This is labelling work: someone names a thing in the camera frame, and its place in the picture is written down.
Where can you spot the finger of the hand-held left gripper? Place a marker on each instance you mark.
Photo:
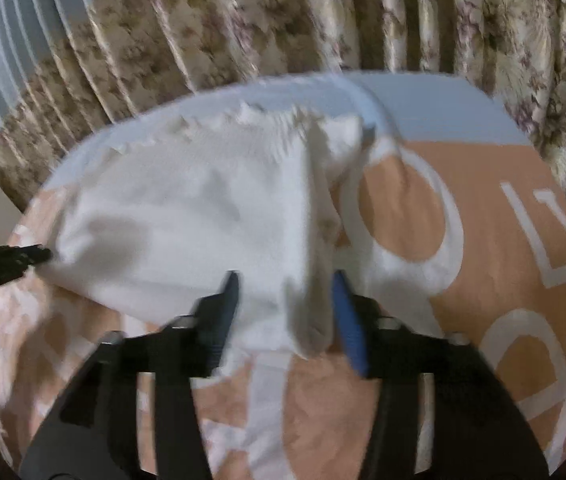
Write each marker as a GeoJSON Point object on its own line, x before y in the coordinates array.
{"type": "Point", "coordinates": [13, 259]}

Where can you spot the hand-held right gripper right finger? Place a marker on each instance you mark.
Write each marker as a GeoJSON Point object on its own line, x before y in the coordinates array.
{"type": "Point", "coordinates": [348, 320]}

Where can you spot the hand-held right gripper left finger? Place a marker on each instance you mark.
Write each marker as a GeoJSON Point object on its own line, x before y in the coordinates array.
{"type": "Point", "coordinates": [230, 300]}

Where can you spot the white knit sweater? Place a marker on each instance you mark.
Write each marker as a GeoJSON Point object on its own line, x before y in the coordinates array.
{"type": "Point", "coordinates": [188, 210]}

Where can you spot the orange printed blanket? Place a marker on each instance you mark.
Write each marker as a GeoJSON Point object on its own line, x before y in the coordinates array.
{"type": "Point", "coordinates": [488, 260]}

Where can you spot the blue floral curtain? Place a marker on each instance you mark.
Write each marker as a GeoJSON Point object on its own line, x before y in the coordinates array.
{"type": "Point", "coordinates": [263, 20]}

